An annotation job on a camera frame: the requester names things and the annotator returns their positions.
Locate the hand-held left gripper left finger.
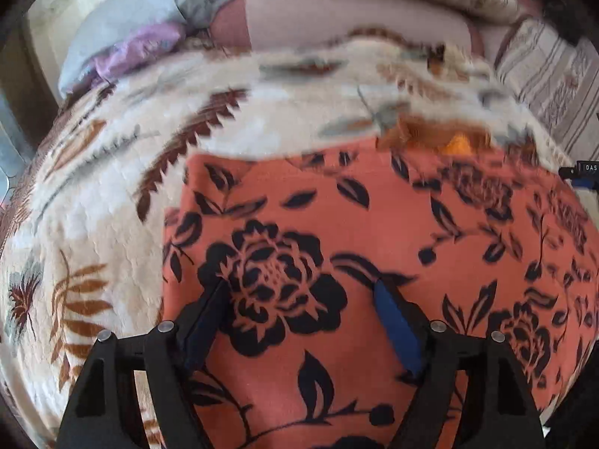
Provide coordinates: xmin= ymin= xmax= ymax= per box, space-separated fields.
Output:
xmin=56 ymin=278 xmax=230 ymax=449

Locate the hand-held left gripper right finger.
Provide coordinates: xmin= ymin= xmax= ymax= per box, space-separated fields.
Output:
xmin=373 ymin=278 xmax=546 ymax=449

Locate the cream leaf-print blanket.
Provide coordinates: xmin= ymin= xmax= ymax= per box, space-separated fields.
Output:
xmin=0 ymin=28 xmax=581 ymax=449

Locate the grey-blue pillow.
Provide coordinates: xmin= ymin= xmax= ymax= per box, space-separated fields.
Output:
xmin=58 ymin=0 xmax=249 ymax=94

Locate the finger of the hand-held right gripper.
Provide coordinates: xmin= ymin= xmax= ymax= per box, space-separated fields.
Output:
xmin=559 ymin=160 xmax=599 ymax=193

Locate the purple cloth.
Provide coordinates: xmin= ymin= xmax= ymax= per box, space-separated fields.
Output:
xmin=94 ymin=23 xmax=188 ymax=86

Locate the orange floral blouse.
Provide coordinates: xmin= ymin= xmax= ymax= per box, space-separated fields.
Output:
xmin=161 ymin=122 xmax=599 ymax=449

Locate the striped floral square cushion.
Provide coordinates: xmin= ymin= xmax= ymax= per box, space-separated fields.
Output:
xmin=493 ymin=19 xmax=599 ymax=160

